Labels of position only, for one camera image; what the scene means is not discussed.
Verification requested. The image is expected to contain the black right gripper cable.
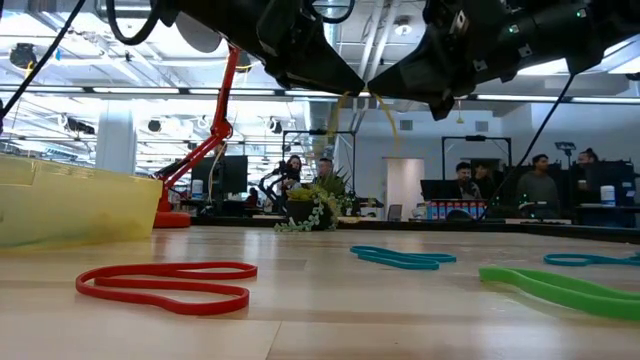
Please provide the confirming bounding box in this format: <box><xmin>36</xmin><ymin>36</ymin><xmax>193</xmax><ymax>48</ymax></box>
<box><xmin>305</xmin><ymin>0</ymin><xmax>357</xmax><ymax>25</ymax></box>

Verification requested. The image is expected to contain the white building column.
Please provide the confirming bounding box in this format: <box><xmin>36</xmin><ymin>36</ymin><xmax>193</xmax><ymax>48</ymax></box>
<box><xmin>94</xmin><ymin>102</ymin><xmax>138</xmax><ymax>175</ymax></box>

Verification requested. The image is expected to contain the potted succulent plant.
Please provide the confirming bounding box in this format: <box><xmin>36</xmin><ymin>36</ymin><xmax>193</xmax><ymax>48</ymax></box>
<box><xmin>273</xmin><ymin>167</ymin><xmax>356</xmax><ymax>234</ymax></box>

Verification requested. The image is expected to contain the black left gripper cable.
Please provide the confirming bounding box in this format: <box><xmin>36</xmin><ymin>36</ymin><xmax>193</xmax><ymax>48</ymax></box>
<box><xmin>104</xmin><ymin>0</ymin><xmax>167</xmax><ymax>47</ymax></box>

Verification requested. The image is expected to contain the red desk lamp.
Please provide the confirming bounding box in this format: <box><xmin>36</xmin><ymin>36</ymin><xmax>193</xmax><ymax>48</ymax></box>
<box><xmin>152</xmin><ymin>10</ymin><xmax>242</xmax><ymax>230</ymax></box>

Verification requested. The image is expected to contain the black computer monitor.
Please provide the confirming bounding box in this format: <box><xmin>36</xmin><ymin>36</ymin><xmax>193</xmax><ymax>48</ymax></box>
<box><xmin>222</xmin><ymin>154</ymin><xmax>250</xmax><ymax>195</ymax></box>
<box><xmin>191</xmin><ymin>157</ymin><xmax>224</xmax><ymax>195</ymax></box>

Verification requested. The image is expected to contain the silver ventilation duct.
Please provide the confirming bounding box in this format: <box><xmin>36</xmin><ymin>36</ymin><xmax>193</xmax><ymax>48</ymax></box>
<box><xmin>309</xmin><ymin>19</ymin><xmax>369</xmax><ymax>166</ymax></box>

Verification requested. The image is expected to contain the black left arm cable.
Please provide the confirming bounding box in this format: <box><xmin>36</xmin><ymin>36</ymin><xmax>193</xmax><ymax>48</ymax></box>
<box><xmin>0</xmin><ymin>0</ymin><xmax>87</xmax><ymax>121</ymax></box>

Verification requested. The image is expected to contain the blue rubber band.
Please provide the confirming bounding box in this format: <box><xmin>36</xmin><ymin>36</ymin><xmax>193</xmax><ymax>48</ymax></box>
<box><xmin>349</xmin><ymin>244</ymin><xmax>458</xmax><ymax>272</ymax></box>
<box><xmin>543</xmin><ymin>252</ymin><xmax>640</xmax><ymax>268</ymax></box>

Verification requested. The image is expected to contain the yellow rubber band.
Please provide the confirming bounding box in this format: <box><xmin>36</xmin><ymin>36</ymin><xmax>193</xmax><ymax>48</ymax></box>
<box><xmin>327</xmin><ymin>91</ymin><xmax>401</xmax><ymax>156</ymax></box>

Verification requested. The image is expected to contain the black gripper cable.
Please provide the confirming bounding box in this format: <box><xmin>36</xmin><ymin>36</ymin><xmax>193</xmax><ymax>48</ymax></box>
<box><xmin>104</xmin><ymin>0</ymin><xmax>167</xmax><ymax>47</ymax></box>
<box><xmin>305</xmin><ymin>0</ymin><xmax>357</xmax><ymax>25</ymax></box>

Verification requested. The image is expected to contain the yellow plastic bin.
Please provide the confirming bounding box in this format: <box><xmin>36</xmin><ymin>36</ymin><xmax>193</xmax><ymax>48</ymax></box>
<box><xmin>0</xmin><ymin>153</ymin><xmax>164</xmax><ymax>250</ymax></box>

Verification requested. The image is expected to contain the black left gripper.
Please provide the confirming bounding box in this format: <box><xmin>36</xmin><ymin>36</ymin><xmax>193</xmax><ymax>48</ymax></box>
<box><xmin>199</xmin><ymin>0</ymin><xmax>366</xmax><ymax>96</ymax></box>

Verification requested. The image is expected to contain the black desk partition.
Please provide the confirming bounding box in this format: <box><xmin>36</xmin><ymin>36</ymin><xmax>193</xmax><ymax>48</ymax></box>
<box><xmin>572</xmin><ymin>159</ymin><xmax>640</xmax><ymax>227</ymax></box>

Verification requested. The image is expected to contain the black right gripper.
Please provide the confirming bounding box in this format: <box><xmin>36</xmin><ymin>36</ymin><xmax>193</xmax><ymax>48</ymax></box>
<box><xmin>368</xmin><ymin>0</ymin><xmax>516</xmax><ymax>121</ymax></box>

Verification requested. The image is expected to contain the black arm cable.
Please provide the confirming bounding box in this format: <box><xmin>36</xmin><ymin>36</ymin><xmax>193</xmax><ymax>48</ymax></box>
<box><xmin>0</xmin><ymin>0</ymin><xmax>87</xmax><ymax>121</ymax></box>
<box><xmin>477</xmin><ymin>72</ymin><xmax>577</xmax><ymax>222</ymax></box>

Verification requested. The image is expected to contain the black station frame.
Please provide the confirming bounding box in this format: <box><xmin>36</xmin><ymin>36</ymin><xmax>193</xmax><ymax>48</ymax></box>
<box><xmin>441</xmin><ymin>134</ymin><xmax>513</xmax><ymax>182</ymax></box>
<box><xmin>281</xmin><ymin>128</ymin><xmax>358</xmax><ymax>211</ymax></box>

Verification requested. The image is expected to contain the laptop computer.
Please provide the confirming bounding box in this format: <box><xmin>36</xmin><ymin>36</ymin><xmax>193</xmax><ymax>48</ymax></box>
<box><xmin>420</xmin><ymin>179</ymin><xmax>465</xmax><ymax>202</ymax></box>

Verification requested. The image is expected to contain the red rubber band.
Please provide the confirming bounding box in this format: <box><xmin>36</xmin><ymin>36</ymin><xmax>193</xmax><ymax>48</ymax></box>
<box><xmin>74</xmin><ymin>261</ymin><xmax>259</xmax><ymax>317</ymax></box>

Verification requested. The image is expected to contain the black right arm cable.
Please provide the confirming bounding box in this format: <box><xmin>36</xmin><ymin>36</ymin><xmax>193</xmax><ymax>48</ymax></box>
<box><xmin>477</xmin><ymin>72</ymin><xmax>577</xmax><ymax>222</ymax></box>

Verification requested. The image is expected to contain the colourful drink can pack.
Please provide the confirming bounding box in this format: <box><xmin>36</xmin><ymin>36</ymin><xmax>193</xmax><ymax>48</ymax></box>
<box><xmin>424</xmin><ymin>199</ymin><xmax>488</xmax><ymax>222</ymax></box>

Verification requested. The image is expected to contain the green rubber band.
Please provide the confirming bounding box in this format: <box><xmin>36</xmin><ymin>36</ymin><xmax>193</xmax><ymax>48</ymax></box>
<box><xmin>478</xmin><ymin>266</ymin><xmax>640</xmax><ymax>322</ymax></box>

